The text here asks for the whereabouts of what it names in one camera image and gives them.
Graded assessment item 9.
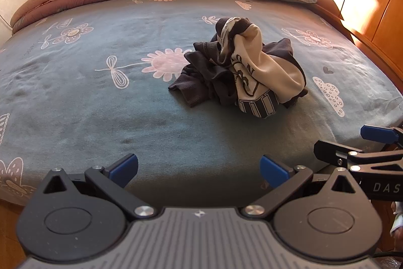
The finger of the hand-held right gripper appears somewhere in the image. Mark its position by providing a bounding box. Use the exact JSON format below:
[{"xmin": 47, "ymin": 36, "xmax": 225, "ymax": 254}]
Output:
[
  {"xmin": 360, "ymin": 125, "xmax": 403, "ymax": 148},
  {"xmin": 314, "ymin": 139, "xmax": 403, "ymax": 176}
]

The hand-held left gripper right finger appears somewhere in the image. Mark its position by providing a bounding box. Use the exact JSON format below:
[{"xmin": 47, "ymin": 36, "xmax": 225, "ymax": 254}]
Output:
[{"xmin": 241, "ymin": 155, "xmax": 373, "ymax": 222}]

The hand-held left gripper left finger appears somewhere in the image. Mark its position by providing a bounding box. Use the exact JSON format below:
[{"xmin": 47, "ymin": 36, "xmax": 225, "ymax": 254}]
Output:
[{"xmin": 40, "ymin": 153, "xmax": 158, "ymax": 221}]

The dark and cream jacket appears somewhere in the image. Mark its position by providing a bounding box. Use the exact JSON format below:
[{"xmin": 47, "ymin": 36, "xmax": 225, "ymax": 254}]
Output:
[{"xmin": 168, "ymin": 17, "xmax": 308, "ymax": 119}]

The bed with blue floral sheet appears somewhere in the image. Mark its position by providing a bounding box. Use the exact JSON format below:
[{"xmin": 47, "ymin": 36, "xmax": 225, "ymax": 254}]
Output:
[{"xmin": 0, "ymin": 0, "xmax": 403, "ymax": 207}]

